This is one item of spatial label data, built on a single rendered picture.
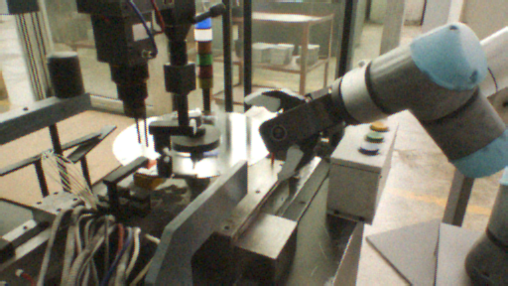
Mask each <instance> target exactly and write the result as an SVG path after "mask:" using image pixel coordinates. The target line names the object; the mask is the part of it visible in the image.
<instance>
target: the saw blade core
mask: <svg viewBox="0 0 508 286"><path fill-rule="evenodd" d="M200 114H201V116H217V120H202V121H201V124H208V125H212V126H214V127H216V128H219V129H220V131H221V132H222V139H221V140H220V142H219V143H218V144H216V145H214V146H212V147H210V148H204V149H199V150H185V149H181V148H176V147H174V146H173V145H172V144H171V146H172V151H171V152H168V153H167V154H165V155H164V156H161V155H160V154H157V153H155V152H154V148H153V136H149V131H148V137H149V147H146V144H145V128H144V120H143V121H141V122H139V128H140V134H141V144H138V139H137V128H136V124H134V125H132V127H129V128H127V129H126V130H124V132H121V133H120V135H119V136H117V138H116V140H115V141H114V143H113V146H112V152H113V155H114V156H115V158H116V160H117V161H119V163H120V164H121V165H123V166H124V165H126V164H128V163H130V162H131V161H132V160H135V159H137V157H139V156H145V157H149V159H151V160H157V165H155V166H154V167H153V168H151V169H149V170H147V169H144V168H141V169H140V170H138V171H137V172H136V173H139V174H141V173H142V172H145V176H147V175H149V176H152V177H156V178H161V179H170V178H172V179H195V175H196V178H197V179H207V178H212V177H217V176H220V175H224V173H225V172H226V171H228V169H229V168H230V167H232V166H233V165H234V164H235V163H236V162H237V161H238V160H239V159H246V160H247V167H251V166H252V165H254V164H255V163H258V162H259V161H260V160H262V159H264V158H265V157H266V156H267V155H268V154H269V152H267V149H266V148H265V146H264V144H263V141H262V139H261V137H260V136H259V132H258V127H259V123H262V122H260V121H259V120H255V119H254V118H251V117H247V116H243V115H241V114H238V113H228V112H224V111H212V110H201V111H200ZM162 116H163V117H162ZM171 116H177V113H176V112H173V113H169V114H165V115H161V116H155V117H152V118H149V119H147V121H148V122H147V129H148V125H149V123H150V121H151V120H171ZM263 151H264V152H263ZM153 171H154V172H153ZM217 171H219V172H220V175H219V173H218V172H217ZM151 172H152V173H151ZM172 176H173V177H172Z"/></svg>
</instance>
